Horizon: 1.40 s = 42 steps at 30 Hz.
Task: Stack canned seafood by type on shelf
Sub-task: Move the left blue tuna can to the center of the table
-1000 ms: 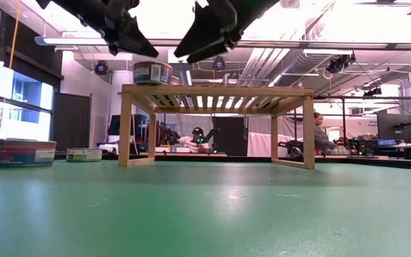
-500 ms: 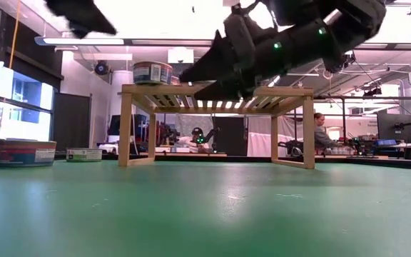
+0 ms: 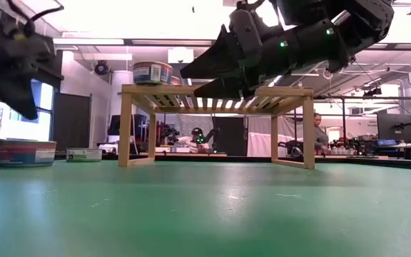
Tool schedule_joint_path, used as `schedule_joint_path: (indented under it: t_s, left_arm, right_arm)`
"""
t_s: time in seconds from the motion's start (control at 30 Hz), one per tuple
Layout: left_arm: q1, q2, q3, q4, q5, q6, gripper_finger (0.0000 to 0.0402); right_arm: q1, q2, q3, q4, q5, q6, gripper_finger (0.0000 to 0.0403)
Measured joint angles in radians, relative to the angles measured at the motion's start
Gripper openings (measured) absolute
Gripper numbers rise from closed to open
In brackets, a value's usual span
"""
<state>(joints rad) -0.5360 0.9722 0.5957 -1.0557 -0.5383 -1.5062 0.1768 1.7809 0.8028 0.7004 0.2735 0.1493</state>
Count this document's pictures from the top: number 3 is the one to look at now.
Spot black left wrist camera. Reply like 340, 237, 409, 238
30, 39, 65, 82

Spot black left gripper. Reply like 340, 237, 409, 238
0, 21, 55, 121

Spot wooden slatted shelf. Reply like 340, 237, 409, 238
118, 84, 315, 170

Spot black monitor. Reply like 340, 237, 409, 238
376, 113, 411, 143

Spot white ceiling box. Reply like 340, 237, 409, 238
167, 47, 195, 65

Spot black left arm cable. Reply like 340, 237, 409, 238
7, 0, 65, 22

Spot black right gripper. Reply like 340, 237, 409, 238
179, 9, 263, 101

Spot person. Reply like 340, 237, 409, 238
178, 126, 215, 153
312, 113, 330, 151

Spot dark door panel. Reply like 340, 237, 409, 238
53, 93, 91, 161

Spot green white can silver lid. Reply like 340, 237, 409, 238
66, 147, 103, 163

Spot black partition panel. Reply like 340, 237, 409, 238
212, 116, 248, 157

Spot long ceiling light bar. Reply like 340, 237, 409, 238
53, 37, 411, 51

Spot white cloth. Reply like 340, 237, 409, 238
247, 114, 294, 158

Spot green table mat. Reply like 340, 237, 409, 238
0, 158, 411, 257

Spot black pipe rack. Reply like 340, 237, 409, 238
314, 94, 411, 143

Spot black round ceiling camera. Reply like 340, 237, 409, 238
94, 60, 109, 76

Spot bright window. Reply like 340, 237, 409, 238
0, 80, 55, 142

